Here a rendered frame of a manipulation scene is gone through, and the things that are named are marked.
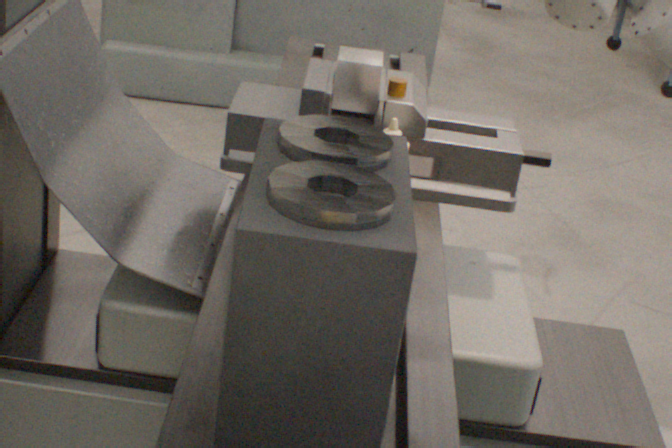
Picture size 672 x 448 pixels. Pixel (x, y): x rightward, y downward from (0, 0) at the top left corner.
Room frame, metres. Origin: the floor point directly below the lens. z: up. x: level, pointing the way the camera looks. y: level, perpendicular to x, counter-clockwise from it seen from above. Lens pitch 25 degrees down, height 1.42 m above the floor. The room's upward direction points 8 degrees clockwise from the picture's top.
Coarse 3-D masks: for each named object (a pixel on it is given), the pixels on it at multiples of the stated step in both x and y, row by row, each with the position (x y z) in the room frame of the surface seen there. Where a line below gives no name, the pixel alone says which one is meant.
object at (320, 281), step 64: (320, 128) 0.81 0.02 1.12; (256, 192) 0.70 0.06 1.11; (320, 192) 0.71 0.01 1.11; (384, 192) 0.70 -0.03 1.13; (256, 256) 0.64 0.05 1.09; (320, 256) 0.64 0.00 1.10; (384, 256) 0.64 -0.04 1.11; (256, 320) 0.64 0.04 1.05; (320, 320) 0.64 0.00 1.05; (384, 320) 0.64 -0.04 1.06; (256, 384) 0.64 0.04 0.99; (320, 384) 0.64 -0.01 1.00; (384, 384) 0.64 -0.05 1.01
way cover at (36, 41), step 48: (48, 0) 1.21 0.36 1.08; (0, 48) 1.03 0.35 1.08; (48, 48) 1.15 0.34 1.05; (96, 48) 1.30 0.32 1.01; (96, 96) 1.23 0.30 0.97; (48, 144) 1.05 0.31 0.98; (96, 144) 1.15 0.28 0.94; (144, 144) 1.26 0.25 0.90; (96, 192) 1.07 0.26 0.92; (144, 192) 1.16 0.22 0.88; (192, 192) 1.23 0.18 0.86; (96, 240) 1.00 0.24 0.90; (144, 240) 1.07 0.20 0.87; (192, 240) 1.11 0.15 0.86; (192, 288) 1.01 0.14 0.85
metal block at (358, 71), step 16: (352, 48) 1.26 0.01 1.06; (352, 64) 1.21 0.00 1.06; (368, 64) 1.21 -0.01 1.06; (336, 80) 1.21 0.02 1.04; (352, 80) 1.21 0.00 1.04; (368, 80) 1.21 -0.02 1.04; (336, 96) 1.21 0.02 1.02; (352, 96) 1.21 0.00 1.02; (368, 96) 1.21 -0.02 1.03; (368, 112) 1.21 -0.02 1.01
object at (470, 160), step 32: (320, 64) 1.28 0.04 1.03; (256, 96) 1.25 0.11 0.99; (288, 96) 1.27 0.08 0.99; (320, 96) 1.18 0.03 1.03; (256, 128) 1.18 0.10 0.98; (448, 128) 1.26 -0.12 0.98; (480, 128) 1.26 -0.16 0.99; (512, 128) 1.26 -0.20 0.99; (224, 160) 1.17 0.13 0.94; (416, 160) 1.18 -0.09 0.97; (448, 160) 1.18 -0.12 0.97; (480, 160) 1.18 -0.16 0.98; (512, 160) 1.18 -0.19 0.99; (416, 192) 1.17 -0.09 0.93; (448, 192) 1.17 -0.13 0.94; (480, 192) 1.17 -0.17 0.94; (512, 192) 1.18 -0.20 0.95
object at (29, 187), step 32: (0, 0) 1.05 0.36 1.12; (32, 0) 1.17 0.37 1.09; (0, 32) 1.05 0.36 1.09; (0, 96) 1.05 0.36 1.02; (0, 128) 1.05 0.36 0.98; (0, 160) 1.05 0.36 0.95; (32, 160) 1.19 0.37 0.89; (0, 192) 1.05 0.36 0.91; (32, 192) 1.19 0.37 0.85; (0, 224) 1.05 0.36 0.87; (32, 224) 1.19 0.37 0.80; (0, 256) 1.05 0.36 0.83; (32, 256) 1.20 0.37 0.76; (0, 288) 1.06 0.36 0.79; (32, 288) 1.20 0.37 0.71; (0, 320) 1.06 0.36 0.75
